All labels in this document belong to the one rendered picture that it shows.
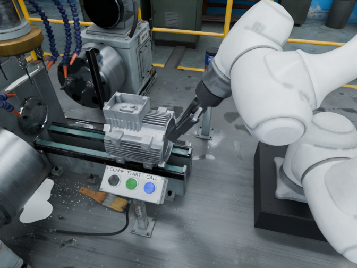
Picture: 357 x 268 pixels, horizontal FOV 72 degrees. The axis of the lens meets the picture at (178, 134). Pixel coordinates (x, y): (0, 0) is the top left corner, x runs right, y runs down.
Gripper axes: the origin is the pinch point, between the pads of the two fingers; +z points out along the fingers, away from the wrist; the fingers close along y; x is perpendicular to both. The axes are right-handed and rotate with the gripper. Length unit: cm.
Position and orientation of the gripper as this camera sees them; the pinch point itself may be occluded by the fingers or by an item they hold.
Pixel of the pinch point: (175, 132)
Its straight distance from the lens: 73.7
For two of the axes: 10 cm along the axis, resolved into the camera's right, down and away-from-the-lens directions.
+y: -2.5, 6.5, -7.2
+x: 8.4, 5.2, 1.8
